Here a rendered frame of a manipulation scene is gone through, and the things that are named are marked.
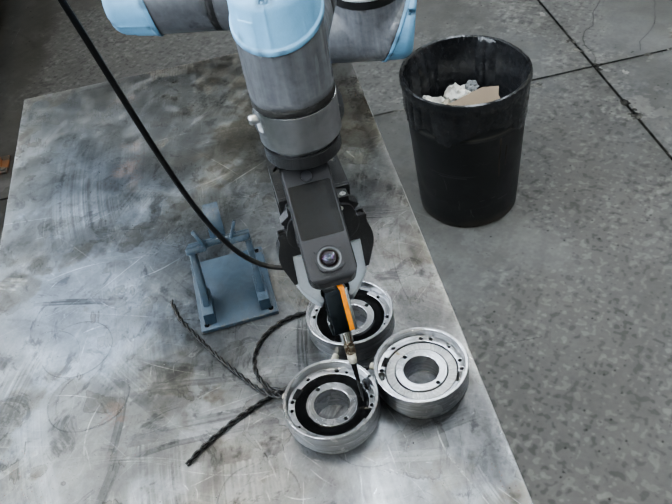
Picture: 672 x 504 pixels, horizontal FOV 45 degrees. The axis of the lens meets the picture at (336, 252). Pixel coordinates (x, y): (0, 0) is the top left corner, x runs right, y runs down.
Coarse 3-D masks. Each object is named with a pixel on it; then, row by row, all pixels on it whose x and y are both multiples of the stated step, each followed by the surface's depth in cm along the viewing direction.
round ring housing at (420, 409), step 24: (408, 336) 94; (432, 336) 94; (384, 360) 93; (408, 360) 92; (432, 360) 92; (456, 360) 91; (384, 384) 90; (408, 384) 90; (432, 384) 89; (456, 384) 89; (408, 408) 88; (432, 408) 87
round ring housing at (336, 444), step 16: (304, 368) 92; (320, 368) 93; (336, 368) 93; (288, 384) 90; (304, 384) 92; (336, 384) 91; (288, 400) 90; (320, 400) 91; (336, 400) 92; (352, 400) 89; (288, 416) 87; (368, 416) 86; (304, 432) 86; (352, 432) 85; (368, 432) 87; (320, 448) 86; (336, 448) 86; (352, 448) 88
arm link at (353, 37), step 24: (360, 0) 112; (384, 0) 113; (408, 0) 115; (336, 24) 117; (360, 24) 115; (384, 24) 116; (408, 24) 115; (336, 48) 119; (360, 48) 119; (384, 48) 118; (408, 48) 118
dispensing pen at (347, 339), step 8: (328, 288) 86; (336, 288) 85; (328, 296) 84; (336, 296) 85; (328, 304) 85; (336, 304) 85; (328, 312) 85; (336, 312) 85; (344, 312) 85; (328, 320) 88; (336, 320) 85; (344, 320) 85; (336, 328) 85; (344, 328) 85; (344, 336) 87; (352, 336) 87; (344, 344) 87; (352, 344) 87; (352, 352) 87; (352, 360) 88; (352, 368) 88; (360, 384) 88; (360, 392) 88
